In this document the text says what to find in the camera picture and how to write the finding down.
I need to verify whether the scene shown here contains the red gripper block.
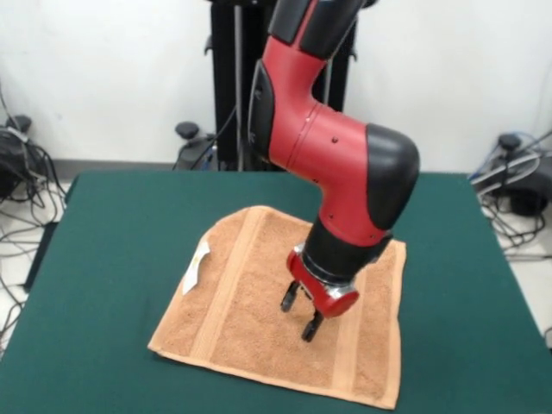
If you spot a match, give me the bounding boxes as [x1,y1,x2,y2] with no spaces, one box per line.
[279,243,361,344]

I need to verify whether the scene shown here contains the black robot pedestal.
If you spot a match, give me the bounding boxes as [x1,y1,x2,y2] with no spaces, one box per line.
[172,0,360,173]

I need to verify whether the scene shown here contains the tan terry towel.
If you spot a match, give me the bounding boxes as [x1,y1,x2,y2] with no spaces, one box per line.
[147,205,409,411]

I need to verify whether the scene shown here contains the dark green table cloth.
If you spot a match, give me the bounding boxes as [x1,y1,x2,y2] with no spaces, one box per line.
[0,171,552,414]

